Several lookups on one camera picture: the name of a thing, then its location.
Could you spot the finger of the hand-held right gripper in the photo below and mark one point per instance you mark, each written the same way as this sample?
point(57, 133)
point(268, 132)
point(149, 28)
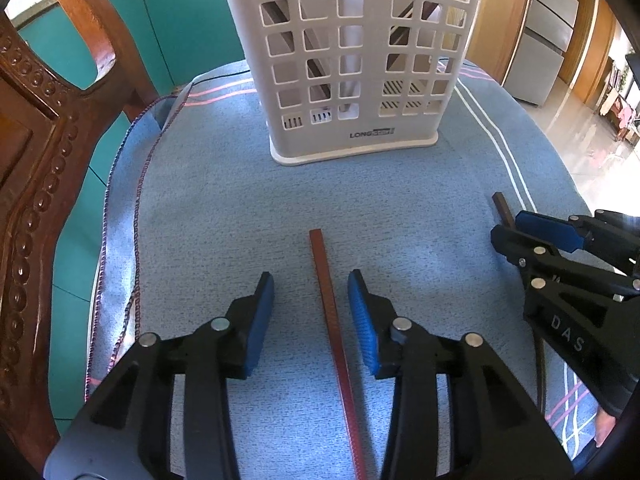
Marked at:
point(515, 245)
point(550, 230)

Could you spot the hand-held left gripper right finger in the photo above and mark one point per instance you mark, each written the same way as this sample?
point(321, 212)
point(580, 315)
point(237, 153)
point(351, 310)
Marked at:
point(362, 320)

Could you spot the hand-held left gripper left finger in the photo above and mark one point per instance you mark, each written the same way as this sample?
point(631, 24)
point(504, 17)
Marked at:
point(260, 320)

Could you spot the dark brown chopstick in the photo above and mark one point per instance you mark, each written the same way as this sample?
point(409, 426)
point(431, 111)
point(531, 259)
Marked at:
point(502, 207)
point(315, 66)

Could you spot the red-brown chopstick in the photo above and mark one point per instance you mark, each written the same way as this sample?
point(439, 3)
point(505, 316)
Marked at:
point(325, 285)

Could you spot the white plastic utensil basket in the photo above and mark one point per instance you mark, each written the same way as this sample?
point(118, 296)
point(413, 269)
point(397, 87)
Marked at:
point(382, 10)

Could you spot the person's right hand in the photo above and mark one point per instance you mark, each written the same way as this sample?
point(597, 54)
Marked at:
point(605, 427)

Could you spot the blue striped cloth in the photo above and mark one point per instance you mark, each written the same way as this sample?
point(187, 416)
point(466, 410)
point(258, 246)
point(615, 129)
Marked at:
point(225, 210)

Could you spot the hanging laundry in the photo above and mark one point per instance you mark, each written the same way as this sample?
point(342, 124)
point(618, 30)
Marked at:
point(622, 110)

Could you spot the plain wooden door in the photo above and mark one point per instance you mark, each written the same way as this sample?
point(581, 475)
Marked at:
point(585, 45)

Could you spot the grey refrigerator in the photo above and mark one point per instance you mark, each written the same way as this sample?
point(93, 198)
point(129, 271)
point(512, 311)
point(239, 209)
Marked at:
point(540, 35)

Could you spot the wooden door with etched glass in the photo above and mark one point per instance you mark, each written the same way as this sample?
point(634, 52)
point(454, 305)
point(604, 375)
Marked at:
point(500, 20)

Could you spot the carved wooden chair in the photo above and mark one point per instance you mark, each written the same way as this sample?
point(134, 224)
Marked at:
point(30, 185)

